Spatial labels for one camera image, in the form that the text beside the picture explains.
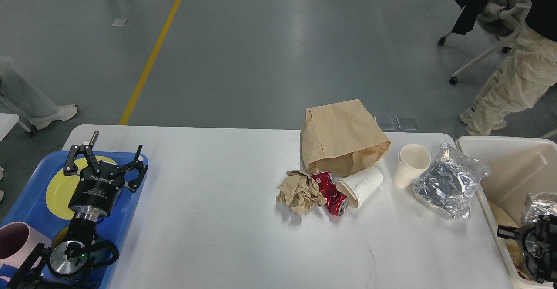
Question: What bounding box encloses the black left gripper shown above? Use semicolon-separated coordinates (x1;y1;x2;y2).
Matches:
63;131;148;220

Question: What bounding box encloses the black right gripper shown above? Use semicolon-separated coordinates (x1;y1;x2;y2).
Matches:
497;215;557;283

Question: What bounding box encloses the brown paper bag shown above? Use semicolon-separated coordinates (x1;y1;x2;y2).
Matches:
301;99;391;177
488;201;534;281

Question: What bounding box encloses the aluminium foil sheet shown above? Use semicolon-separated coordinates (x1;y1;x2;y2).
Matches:
521;192;557;224

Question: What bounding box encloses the yellow plastic plate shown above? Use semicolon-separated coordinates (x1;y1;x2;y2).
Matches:
46;156;116;220

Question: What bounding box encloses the dark green mug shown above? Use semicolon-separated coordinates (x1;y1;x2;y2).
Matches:
50;226;112;276

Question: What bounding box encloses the pink ribbed mug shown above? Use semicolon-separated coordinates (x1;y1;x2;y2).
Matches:
0;222;52;289

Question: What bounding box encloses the white paper cup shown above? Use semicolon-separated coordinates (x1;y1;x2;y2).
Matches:
336;167;383;209
392;144;431;188

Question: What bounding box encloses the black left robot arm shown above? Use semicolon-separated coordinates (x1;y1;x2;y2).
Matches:
1;132;148;289

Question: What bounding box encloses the beige plastic bin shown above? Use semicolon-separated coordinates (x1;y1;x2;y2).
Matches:
456;136;557;289

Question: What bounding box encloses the passer-by white shoe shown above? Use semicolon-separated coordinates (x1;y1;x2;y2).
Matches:
0;56;79;131

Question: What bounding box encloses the blue plastic tray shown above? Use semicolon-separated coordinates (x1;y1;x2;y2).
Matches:
1;151;147;289

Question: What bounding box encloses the crushed clear plastic bottle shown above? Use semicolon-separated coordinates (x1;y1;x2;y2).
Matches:
412;143;491;219

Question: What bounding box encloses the white cart leg with caster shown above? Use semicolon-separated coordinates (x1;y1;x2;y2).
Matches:
0;100;37;137

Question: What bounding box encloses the small white side table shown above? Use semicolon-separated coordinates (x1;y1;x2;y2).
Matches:
0;113;19;141

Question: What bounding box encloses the white paper cup upright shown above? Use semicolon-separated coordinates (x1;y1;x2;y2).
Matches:
392;144;431;188

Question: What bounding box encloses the clear floor plate right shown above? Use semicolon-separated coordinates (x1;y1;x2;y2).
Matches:
396;116;418;131

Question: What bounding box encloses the clear floor plate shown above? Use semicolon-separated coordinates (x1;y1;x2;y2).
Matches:
374;116;396;131
396;116;418;131

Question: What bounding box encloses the person in beige trousers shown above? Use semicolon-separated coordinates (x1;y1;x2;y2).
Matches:
459;0;557;136

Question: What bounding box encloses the clear floor plate left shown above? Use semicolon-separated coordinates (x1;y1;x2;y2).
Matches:
374;116;396;131

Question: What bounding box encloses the crushed red soda can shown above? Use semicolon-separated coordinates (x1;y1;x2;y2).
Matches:
311;171;349;216

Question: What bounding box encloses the crumpled brown paper ball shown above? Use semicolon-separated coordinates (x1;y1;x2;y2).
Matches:
276;170;326;215

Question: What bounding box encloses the white wheeled chair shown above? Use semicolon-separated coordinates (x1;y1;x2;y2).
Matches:
438;0;531;85

